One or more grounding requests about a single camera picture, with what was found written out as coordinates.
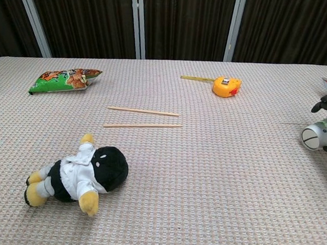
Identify white paper cup blue flowers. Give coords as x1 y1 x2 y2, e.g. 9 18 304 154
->
300 111 327 152

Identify dark brown curtain panel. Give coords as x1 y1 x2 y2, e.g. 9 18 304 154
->
231 0 327 67
0 0 47 63
23 0 141 63
139 0 238 64

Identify yellow tape measure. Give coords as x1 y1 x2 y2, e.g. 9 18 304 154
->
179 73 243 99

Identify beige waffle tablecloth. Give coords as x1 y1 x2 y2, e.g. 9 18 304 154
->
0 47 327 245

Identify wooden chopstick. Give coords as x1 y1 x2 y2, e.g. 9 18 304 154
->
103 120 183 132
106 105 180 117

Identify black plush doll white coat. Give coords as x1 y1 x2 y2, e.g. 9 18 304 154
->
23 130 131 219

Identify green snack bag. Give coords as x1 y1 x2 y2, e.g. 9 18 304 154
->
27 65 103 99

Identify grey partition frame post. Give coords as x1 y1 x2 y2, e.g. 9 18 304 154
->
128 0 150 60
12 0 56 59
222 0 248 64

